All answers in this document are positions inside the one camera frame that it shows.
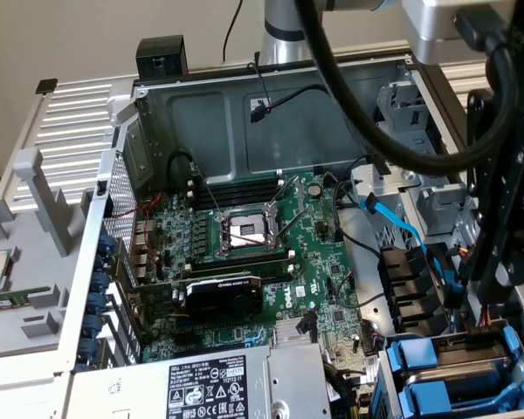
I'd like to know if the red yellow power wire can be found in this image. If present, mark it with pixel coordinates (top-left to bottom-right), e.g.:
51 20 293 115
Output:
456 244 507 348

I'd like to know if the hard disk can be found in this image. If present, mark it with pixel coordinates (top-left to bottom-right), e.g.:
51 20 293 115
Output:
386 325 523 388

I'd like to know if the blue disk carrier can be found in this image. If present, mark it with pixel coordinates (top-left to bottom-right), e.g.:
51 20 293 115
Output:
396 379 524 418

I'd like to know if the green motherboard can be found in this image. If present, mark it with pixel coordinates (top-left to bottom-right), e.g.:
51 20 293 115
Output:
130 169 388 372

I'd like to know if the metal locking lever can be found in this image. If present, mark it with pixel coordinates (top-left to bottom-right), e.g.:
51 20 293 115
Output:
202 181 223 218
273 203 301 242

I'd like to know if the metal socket cover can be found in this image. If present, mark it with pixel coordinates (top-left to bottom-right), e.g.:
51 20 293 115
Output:
265 175 307 219

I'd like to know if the black RAM slot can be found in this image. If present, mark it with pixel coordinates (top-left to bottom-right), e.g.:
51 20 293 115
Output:
185 249 296 270
196 198 285 210
187 170 286 189
196 191 285 203
187 179 286 196
187 261 296 283

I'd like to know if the CPU socket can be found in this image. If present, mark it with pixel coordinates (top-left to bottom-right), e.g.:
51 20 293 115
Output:
213 203 289 259

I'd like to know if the silver chipset heatsink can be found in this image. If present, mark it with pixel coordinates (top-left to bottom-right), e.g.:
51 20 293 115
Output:
273 318 320 349

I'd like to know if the open PC case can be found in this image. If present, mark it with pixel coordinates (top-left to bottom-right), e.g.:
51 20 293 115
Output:
0 45 524 419

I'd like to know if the black graphics card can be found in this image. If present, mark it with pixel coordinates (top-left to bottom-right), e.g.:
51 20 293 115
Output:
128 269 265 328

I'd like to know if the black box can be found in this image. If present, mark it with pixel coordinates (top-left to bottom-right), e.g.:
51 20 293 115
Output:
135 35 190 82

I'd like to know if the silver power supply unit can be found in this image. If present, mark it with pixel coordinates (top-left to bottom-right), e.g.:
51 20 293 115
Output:
67 342 333 419

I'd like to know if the grey parts rack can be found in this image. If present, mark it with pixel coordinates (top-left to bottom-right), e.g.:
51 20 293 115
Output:
0 148 93 362

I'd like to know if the green RAM stick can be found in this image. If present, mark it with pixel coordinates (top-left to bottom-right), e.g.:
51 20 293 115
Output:
0 285 50 312

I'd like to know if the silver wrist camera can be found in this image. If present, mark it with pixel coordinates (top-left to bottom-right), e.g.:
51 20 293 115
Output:
400 0 517 65

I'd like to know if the blue SATA wire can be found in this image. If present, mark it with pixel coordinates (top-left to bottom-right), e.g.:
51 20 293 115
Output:
362 194 466 311

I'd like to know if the black plastic bracket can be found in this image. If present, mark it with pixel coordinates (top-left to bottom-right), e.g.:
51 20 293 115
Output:
377 244 451 340

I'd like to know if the black wire bundle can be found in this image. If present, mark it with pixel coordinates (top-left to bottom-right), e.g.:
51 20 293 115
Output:
325 171 364 211

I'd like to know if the thin red black wire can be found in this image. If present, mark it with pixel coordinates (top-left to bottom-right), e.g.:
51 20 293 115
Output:
246 60 274 114
329 271 355 305

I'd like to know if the long black cable with plug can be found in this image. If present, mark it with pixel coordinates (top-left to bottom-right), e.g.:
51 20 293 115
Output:
249 83 392 175

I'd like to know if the thin black hanging cable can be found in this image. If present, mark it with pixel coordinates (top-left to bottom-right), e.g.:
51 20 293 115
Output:
222 0 242 62

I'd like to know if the black looped cable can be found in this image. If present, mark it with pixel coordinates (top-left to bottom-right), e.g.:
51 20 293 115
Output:
166 149 204 193

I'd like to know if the grey corner bracket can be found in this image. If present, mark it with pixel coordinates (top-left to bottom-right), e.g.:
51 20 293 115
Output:
107 85 136 132

